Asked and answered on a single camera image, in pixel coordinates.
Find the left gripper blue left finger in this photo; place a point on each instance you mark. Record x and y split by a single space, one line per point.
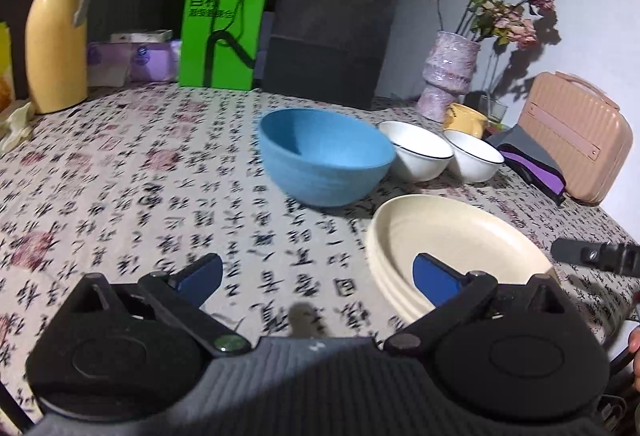
198 281

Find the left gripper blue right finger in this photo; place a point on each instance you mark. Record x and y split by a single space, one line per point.
436 281

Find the cream plate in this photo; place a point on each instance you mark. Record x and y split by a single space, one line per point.
458 234
375 267
402 306

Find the person's right hand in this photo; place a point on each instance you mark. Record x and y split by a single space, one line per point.
634 347

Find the calligraphy print tablecloth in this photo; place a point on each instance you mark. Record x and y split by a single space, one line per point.
154 176

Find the white bowl right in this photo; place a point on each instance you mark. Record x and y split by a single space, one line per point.
474 160

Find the white bowl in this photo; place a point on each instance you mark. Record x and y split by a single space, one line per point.
474 160
420 155

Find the white bowl left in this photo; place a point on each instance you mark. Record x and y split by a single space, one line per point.
420 155

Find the pink small suitcase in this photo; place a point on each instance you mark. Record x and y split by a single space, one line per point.
581 129

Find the grey purple cloth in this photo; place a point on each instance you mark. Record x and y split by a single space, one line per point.
531 162

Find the yellow mug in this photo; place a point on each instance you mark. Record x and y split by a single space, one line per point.
465 120

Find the blue bowl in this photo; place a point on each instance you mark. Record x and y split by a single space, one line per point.
321 158

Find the clear drinking glass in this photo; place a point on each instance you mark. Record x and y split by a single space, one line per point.
492 108

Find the purple textured vase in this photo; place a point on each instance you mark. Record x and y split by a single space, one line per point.
447 74

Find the white rubber gloves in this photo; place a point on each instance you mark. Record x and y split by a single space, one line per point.
16 125

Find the purple tissue pack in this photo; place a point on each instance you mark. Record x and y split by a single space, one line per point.
117 64

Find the white small box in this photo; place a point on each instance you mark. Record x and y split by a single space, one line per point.
141 37

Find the yellow snack box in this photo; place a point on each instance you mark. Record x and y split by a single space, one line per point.
7 91

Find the green paper bag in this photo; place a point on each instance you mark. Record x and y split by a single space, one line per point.
219 43

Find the yellow thermos jug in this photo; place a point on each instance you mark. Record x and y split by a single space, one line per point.
56 54

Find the black paper bag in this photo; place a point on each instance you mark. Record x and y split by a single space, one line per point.
328 50

